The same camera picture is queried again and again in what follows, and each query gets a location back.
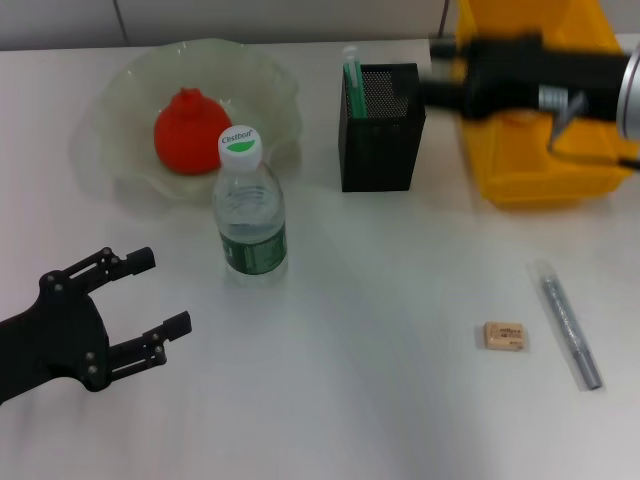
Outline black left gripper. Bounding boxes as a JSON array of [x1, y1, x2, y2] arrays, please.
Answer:
[[0, 245, 194, 404]]

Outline clear water bottle green label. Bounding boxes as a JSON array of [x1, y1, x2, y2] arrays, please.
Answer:
[[212, 123, 289, 287]]

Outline orange fruit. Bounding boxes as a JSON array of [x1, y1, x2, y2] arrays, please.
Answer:
[[153, 87, 234, 176]]

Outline clear glass fruit plate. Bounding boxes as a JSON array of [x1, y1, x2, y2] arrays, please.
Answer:
[[74, 39, 306, 206]]

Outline yellow plastic storage bin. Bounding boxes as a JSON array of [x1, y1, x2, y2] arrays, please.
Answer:
[[457, 0, 634, 209]]

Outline silver glitter pen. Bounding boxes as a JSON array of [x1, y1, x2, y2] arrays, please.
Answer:
[[529, 258, 604, 391]]

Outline right gripper cable with connector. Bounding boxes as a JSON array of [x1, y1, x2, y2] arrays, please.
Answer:
[[538, 84, 640, 174]]

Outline beige eraser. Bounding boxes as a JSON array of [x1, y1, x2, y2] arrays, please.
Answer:
[[482, 321, 528, 352]]

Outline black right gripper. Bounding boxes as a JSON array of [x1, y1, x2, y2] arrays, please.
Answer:
[[422, 32, 627, 122]]

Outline green pen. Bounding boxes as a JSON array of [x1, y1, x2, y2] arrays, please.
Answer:
[[342, 45, 370, 120]]

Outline black mesh pen holder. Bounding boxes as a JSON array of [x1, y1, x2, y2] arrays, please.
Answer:
[[338, 62, 429, 194]]

